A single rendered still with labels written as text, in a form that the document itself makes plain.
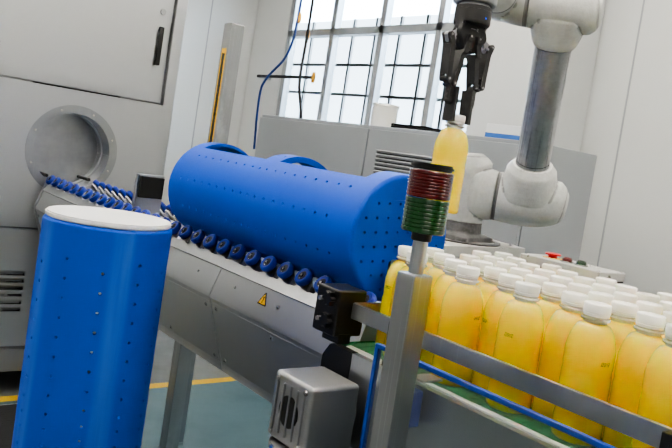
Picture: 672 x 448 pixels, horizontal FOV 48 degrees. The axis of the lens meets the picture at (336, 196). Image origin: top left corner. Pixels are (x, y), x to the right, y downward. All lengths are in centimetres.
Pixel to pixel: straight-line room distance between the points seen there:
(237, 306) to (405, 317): 88
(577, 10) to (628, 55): 263
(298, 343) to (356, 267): 24
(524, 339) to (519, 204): 117
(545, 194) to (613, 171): 231
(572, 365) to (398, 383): 25
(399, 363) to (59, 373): 86
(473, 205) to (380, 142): 173
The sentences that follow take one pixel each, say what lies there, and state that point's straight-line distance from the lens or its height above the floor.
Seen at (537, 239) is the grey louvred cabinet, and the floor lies 102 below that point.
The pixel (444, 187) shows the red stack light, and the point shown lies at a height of 123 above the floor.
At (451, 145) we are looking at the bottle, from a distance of 151.
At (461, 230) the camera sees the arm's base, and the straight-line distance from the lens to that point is 235.
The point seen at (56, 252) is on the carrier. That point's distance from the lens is 169.
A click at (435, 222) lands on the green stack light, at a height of 118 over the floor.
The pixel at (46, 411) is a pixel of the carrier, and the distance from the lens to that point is 176.
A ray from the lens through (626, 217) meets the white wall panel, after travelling 455.
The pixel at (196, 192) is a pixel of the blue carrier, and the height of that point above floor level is 109.
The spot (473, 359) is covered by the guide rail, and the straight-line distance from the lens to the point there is 122.
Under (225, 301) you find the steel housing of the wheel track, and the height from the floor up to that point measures 84.
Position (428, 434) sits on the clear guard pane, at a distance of 121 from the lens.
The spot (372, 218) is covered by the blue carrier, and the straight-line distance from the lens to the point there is 157.
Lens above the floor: 125
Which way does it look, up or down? 3 degrees down
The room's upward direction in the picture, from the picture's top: 9 degrees clockwise
